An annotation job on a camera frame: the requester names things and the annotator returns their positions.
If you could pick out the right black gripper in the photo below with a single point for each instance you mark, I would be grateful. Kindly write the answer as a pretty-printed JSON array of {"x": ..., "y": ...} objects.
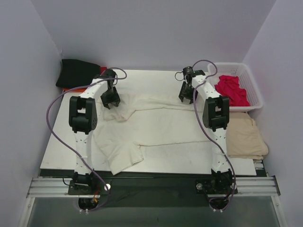
[{"x": 186, "y": 93}]

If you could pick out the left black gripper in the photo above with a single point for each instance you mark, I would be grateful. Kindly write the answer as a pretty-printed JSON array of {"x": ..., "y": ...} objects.
[{"x": 110, "y": 98}]

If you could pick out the cream white t-shirt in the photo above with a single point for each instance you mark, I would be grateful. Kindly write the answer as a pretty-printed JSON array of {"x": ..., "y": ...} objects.
[{"x": 143, "y": 120}]

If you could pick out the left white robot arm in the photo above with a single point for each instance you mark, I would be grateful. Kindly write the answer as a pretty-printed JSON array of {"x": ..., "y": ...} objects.
[{"x": 83, "y": 120}]

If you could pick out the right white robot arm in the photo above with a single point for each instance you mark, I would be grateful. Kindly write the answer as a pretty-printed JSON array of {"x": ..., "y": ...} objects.
[{"x": 212, "y": 111}]

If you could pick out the orange folded t-shirt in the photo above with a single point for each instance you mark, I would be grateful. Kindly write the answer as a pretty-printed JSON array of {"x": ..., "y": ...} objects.
[{"x": 74, "y": 90}]

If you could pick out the red folded t-shirt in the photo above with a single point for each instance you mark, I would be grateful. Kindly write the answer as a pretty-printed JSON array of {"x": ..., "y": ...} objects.
[{"x": 102, "y": 69}]

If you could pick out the magenta crumpled t-shirt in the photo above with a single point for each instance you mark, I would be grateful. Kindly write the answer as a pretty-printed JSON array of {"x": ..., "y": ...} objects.
[{"x": 229, "y": 86}]

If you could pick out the black folded t-shirt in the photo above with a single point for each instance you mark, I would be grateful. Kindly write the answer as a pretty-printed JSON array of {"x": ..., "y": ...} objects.
[{"x": 77, "y": 73}]

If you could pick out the white plastic basket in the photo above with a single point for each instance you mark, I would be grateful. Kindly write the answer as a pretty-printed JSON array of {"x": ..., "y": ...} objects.
[{"x": 246, "y": 81}]

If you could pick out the beige folded cloth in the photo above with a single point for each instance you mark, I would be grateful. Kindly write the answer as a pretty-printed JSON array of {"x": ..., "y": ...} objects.
[{"x": 243, "y": 138}]

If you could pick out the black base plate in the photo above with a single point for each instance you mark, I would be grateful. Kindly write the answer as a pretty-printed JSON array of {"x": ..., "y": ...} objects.
[{"x": 155, "y": 192}]

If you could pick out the aluminium mounting rail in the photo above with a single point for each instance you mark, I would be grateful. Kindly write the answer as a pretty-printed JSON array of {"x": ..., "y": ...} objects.
[{"x": 244, "y": 186}]

